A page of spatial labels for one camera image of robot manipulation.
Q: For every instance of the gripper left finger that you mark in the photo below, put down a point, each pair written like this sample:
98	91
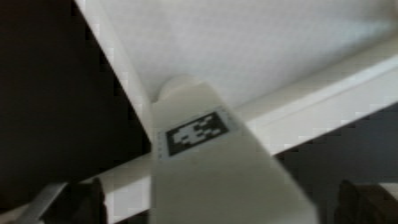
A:
68	204

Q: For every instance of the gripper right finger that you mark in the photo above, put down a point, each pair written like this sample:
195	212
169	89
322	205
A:
366	203

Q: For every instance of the white leg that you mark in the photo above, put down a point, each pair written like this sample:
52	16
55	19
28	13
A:
219	182

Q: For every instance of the white desk top panel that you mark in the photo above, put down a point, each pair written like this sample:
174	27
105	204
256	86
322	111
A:
290	54

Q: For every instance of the white U-shaped frame fixture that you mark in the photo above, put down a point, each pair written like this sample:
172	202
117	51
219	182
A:
114	153

